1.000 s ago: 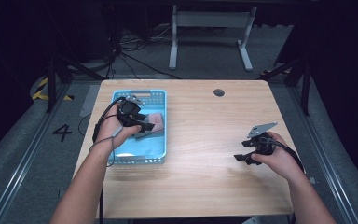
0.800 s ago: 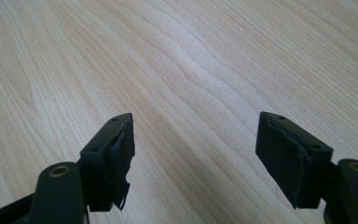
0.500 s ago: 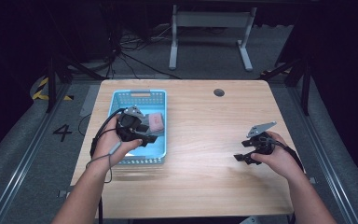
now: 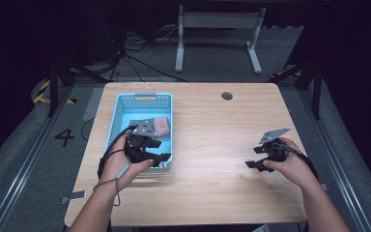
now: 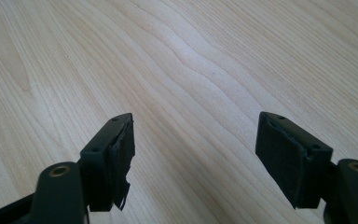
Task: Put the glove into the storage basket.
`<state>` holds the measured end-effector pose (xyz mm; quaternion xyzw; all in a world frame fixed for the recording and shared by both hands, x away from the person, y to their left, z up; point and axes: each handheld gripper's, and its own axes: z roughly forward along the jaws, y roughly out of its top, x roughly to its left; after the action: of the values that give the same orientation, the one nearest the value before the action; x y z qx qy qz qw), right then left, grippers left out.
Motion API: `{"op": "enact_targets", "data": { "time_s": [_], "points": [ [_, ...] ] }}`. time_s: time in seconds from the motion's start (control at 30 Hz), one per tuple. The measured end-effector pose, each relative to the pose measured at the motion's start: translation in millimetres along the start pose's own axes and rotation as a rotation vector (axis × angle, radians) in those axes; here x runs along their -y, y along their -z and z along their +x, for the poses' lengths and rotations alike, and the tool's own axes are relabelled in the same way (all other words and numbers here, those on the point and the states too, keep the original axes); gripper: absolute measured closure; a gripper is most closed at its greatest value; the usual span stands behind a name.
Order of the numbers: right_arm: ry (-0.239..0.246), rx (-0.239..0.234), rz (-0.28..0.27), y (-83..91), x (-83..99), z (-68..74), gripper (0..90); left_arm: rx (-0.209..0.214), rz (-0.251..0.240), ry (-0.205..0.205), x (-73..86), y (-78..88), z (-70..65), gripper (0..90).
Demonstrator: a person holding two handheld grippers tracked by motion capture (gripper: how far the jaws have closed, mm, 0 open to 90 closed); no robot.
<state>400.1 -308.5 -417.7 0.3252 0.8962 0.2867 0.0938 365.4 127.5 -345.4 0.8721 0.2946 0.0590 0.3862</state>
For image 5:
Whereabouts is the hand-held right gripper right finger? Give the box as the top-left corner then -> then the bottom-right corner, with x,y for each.
255,111 -> 335,210

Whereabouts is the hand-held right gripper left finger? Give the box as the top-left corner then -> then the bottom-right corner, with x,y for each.
79,112 -> 136,213

